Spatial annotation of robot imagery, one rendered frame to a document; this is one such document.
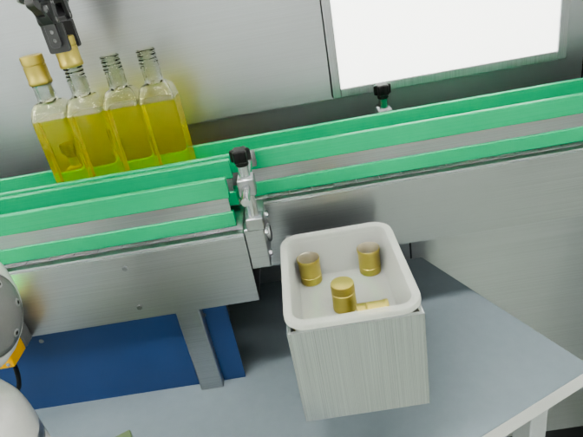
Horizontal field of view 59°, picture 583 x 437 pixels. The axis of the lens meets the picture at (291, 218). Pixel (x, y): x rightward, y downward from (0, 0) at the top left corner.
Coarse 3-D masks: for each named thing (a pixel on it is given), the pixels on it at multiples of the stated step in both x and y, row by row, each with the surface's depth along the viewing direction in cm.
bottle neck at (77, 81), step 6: (78, 66) 79; (66, 72) 79; (72, 72) 79; (78, 72) 79; (84, 72) 81; (66, 78) 80; (72, 78) 79; (78, 78) 79; (84, 78) 80; (72, 84) 80; (78, 84) 80; (84, 84) 80; (72, 90) 80; (78, 90) 80; (84, 90) 80; (90, 90) 82
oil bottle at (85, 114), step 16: (80, 96) 80; (96, 96) 81; (80, 112) 80; (96, 112) 80; (80, 128) 81; (96, 128) 82; (80, 144) 83; (96, 144) 83; (112, 144) 83; (96, 160) 84; (112, 160) 84
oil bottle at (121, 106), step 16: (112, 96) 80; (128, 96) 80; (112, 112) 81; (128, 112) 81; (112, 128) 82; (128, 128) 82; (144, 128) 83; (128, 144) 83; (144, 144) 84; (128, 160) 85; (144, 160) 85
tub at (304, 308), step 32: (384, 224) 81; (288, 256) 78; (320, 256) 83; (352, 256) 83; (384, 256) 81; (288, 288) 70; (320, 288) 81; (384, 288) 78; (416, 288) 65; (288, 320) 64; (320, 320) 63; (352, 320) 63
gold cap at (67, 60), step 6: (72, 36) 77; (72, 42) 77; (72, 48) 78; (60, 54) 77; (66, 54) 77; (72, 54) 78; (78, 54) 79; (60, 60) 78; (66, 60) 78; (72, 60) 78; (78, 60) 79; (60, 66) 78; (66, 66) 78; (72, 66) 78
